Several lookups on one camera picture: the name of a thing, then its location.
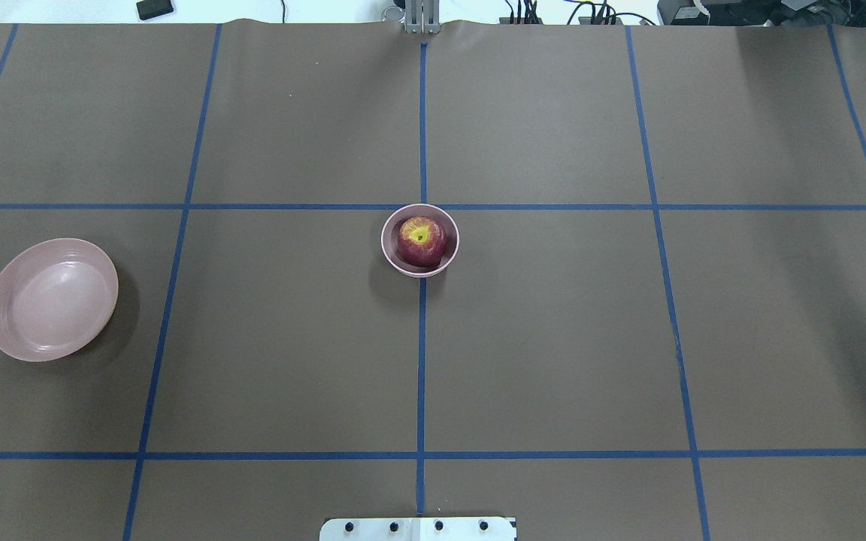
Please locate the red apple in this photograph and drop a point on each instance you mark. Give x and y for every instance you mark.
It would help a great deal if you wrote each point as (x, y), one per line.
(421, 241)

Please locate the pink bowl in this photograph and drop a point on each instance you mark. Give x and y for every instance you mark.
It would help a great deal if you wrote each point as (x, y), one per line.
(390, 231)

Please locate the pink plate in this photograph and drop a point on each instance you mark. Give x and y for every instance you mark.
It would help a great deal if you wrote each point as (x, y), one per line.
(56, 297)

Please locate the small black device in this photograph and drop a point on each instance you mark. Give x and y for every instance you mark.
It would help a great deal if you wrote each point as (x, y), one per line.
(150, 9)

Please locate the aluminium frame post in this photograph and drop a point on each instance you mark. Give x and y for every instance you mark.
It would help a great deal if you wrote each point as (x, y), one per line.
(422, 17)

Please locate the white pedestal column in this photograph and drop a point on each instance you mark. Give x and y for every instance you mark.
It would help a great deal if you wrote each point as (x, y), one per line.
(420, 528)

